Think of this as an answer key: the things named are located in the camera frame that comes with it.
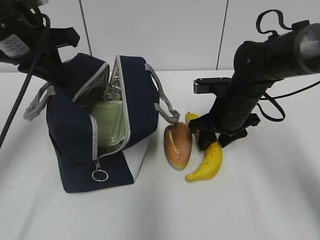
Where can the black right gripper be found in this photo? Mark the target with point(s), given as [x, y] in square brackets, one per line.
[226, 123]

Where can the brown bread roll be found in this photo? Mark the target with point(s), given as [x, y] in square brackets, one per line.
[178, 143]

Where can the yellow banana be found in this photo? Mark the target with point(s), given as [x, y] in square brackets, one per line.
[212, 161]

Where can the green lidded food container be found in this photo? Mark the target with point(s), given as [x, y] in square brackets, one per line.
[108, 127]

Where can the navy blue lunch bag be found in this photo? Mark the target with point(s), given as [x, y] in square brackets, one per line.
[131, 80]

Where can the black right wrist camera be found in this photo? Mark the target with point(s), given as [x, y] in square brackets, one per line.
[213, 85]

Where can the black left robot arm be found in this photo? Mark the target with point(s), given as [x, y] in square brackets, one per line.
[23, 17]

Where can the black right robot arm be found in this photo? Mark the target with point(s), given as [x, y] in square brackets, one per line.
[257, 66]

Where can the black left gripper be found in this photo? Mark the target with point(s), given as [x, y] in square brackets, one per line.
[22, 51]

